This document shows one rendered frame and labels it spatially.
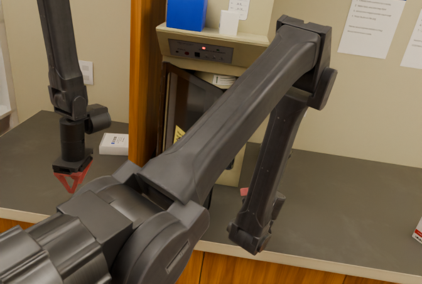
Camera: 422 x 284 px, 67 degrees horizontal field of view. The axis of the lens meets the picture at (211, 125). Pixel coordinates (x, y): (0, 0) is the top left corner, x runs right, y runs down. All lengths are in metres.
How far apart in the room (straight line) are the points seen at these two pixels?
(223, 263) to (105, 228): 0.87
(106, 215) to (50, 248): 0.05
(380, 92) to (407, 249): 0.71
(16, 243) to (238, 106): 0.24
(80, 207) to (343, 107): 1.45
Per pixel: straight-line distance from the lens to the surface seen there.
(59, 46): 0.78
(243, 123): 0.36
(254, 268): 1.13
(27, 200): 1.20
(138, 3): 0.98
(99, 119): 0.87
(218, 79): 1.09
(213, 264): 1.13
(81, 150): 0.87
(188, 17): 0.93
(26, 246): 0.24
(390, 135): 1.76
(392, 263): 1.19
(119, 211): 0.28
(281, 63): 0.42
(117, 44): 1.58
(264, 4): 1.02
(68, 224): 0.26
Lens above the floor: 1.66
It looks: 25 degrees down
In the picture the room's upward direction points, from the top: 8 degrees clockwise
